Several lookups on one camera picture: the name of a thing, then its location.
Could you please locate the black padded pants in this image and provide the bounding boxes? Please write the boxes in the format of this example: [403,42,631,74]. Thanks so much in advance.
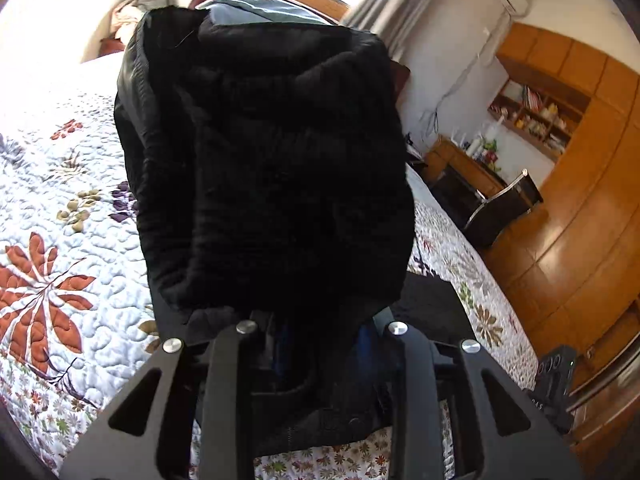
[114,6,472,455]

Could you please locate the floral quilted bedspread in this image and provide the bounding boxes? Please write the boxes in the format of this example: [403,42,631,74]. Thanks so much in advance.
[1,54,538,479]

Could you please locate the black metal chair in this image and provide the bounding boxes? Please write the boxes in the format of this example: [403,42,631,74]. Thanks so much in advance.
[463,169,544,249]

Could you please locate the wooden desk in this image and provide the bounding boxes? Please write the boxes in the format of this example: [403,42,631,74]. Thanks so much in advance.
[421,136,506,226]

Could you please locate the grey curtain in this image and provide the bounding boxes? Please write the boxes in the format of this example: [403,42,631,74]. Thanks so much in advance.
[341,0,432,62]

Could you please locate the folded blue duvet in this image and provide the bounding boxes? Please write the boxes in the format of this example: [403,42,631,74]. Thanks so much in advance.
[195,0,330,25]

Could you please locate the pile of clothes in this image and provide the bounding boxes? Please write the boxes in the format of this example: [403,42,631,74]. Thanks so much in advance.
[110,0,175,46]

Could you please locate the wooden wall shelf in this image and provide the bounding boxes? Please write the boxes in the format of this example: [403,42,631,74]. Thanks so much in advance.
[487,79,591,162]

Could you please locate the hanging white cables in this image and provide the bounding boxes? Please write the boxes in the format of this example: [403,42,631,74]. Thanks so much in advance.
[416,8,511,149]

